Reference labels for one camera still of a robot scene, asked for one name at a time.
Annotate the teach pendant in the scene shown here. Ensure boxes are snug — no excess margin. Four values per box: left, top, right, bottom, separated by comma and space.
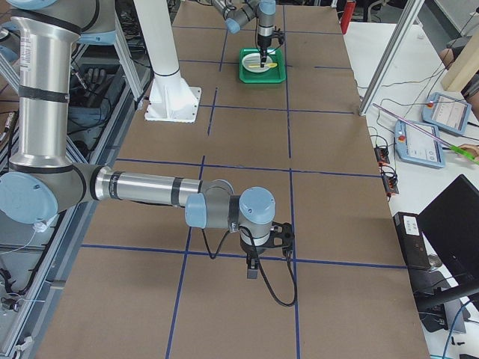
422, 92, 472, 136
394, 120, 445, 168

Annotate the black monitor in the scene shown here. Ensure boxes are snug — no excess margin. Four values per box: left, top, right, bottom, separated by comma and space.
418, 174, 478, 284

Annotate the far teach pendant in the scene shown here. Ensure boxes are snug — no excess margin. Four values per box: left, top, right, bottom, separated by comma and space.
422, 92, 472, 136

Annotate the red cylinder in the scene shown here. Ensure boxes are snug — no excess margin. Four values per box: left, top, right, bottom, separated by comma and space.
341, 0, 356, 34

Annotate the far orange black connector block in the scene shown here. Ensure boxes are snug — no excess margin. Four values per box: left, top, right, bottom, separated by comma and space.
373, 145, 390, 165

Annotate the black desktop computer box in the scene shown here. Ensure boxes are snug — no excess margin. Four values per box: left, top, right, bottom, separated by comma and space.
393, 212, 443, 271

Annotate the near orange black connector block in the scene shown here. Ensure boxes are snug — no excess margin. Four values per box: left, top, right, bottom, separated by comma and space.
379, 165, 399, 200

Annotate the green handled stick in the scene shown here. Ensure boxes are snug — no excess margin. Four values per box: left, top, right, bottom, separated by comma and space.
373, 103, 479, 166

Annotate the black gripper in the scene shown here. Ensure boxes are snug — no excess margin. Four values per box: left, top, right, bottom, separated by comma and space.
240, 236, 273, 280
257, 34, 271, 68

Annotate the white round plate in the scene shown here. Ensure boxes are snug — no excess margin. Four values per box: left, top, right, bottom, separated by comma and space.
241, 52, 274, 73

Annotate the aluminium frame post right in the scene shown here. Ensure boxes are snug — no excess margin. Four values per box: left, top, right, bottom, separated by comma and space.
359, 0, 424, 116

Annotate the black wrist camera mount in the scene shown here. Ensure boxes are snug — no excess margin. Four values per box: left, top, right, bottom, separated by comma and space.
269, 221, 295, 248
272, 26, 285, 45

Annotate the near teach pendant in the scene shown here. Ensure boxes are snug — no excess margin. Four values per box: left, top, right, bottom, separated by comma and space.
394, 120, 445, 168

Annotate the wooden beam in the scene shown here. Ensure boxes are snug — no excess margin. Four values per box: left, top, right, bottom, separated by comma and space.
441, 32, 479, 92

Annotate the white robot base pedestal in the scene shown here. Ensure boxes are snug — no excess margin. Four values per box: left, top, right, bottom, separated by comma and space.
134, 0, 201, 123

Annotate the yellow plastic spoon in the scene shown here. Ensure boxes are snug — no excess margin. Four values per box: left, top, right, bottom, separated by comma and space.
247, 63, 278, 69

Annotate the green plastic tray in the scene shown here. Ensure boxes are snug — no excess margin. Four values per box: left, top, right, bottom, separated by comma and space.
239, 48, 286, 84

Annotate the orange black connector block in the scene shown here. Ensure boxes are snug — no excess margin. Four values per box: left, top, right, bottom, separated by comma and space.
373, 145, 390, 165
379, 165, 399, 200

